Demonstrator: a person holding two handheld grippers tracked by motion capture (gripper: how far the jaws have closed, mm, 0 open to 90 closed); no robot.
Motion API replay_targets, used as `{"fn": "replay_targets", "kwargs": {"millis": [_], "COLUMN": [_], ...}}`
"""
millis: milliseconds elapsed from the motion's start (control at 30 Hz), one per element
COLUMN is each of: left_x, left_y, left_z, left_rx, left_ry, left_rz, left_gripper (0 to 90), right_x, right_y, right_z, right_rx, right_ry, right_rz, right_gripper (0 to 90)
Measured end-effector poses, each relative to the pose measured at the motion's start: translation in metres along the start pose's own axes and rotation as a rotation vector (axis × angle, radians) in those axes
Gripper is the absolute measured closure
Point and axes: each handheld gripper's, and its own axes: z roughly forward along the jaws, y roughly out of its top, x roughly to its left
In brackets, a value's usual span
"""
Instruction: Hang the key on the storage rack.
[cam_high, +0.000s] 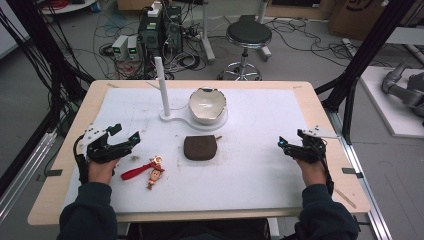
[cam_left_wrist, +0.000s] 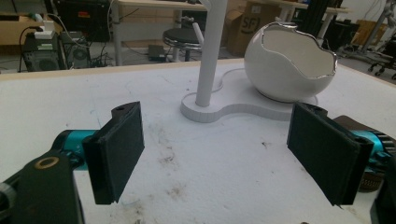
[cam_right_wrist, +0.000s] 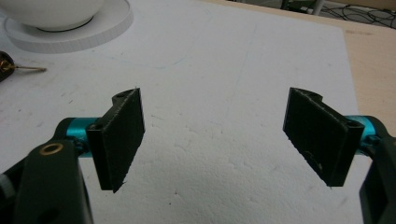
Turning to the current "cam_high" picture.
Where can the long white power strip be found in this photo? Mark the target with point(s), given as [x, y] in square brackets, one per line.
[350, 46]

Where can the brown zip pouch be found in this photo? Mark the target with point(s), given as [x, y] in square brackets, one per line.
[200, 148]

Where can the brown cardboard box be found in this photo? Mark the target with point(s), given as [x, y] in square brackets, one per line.
[360, 16]

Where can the white table leg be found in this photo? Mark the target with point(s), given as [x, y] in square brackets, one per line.
[207, 36]

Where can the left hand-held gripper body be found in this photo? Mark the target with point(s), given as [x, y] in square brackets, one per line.
[100, 150]

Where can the dark tape strip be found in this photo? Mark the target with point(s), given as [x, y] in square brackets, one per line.
[53, 172]
[349, 171]

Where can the white table mat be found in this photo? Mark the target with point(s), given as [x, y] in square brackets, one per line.
[246, 160]

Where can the person's left hand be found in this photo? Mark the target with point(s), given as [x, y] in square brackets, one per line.
[101, 171]

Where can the white stand with pole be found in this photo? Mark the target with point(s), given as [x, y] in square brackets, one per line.
[163, 90]

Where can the white ceramic bowl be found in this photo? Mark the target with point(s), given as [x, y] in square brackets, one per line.
[206, 106]

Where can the person's right hand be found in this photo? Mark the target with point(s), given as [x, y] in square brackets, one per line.
[311, 173]

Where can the black computer tower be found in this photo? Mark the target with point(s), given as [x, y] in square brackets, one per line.
[160, 30]

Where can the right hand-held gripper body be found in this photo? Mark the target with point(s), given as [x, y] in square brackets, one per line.
[311, 148]

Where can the white floor platform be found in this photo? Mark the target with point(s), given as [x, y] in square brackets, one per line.
[383, 110]

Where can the black round stool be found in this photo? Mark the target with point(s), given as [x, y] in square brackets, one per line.
[248, 35]

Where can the grey power supply unit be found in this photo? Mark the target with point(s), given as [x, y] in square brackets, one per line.
[120, 46]
[133, 48]

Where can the aluminium rail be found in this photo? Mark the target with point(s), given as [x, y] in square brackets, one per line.
[363, 186]
[23, 173]

